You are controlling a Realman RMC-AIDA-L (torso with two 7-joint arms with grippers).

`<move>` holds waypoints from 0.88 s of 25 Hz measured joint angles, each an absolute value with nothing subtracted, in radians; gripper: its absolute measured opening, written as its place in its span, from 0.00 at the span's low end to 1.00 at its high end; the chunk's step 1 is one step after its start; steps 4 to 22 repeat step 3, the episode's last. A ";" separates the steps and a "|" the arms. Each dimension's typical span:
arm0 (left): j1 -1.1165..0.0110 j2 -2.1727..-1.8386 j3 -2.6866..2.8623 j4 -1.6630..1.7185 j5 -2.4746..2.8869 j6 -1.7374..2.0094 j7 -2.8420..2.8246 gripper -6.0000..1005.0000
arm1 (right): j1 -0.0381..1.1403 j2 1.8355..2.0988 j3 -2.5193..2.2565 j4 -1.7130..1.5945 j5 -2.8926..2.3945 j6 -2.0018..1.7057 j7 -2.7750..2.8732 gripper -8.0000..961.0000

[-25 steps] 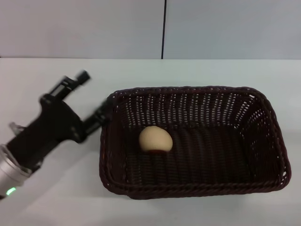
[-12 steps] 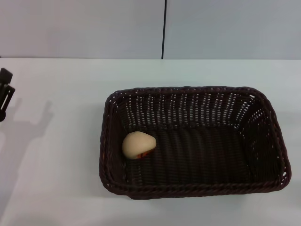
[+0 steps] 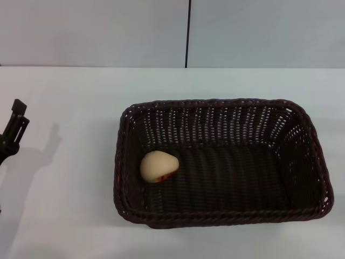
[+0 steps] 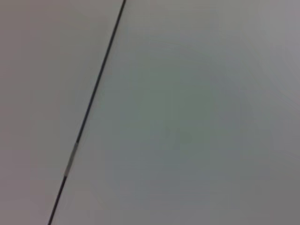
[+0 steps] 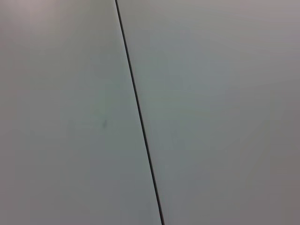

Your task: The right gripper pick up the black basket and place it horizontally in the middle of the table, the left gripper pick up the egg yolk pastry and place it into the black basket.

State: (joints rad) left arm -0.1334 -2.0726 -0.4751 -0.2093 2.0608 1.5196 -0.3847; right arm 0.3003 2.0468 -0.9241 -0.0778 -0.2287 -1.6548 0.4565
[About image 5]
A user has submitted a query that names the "thin black wall line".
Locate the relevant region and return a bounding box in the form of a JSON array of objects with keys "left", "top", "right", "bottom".
[{"left": 114, "top": 0, "right": 165, "bottom": 225}]

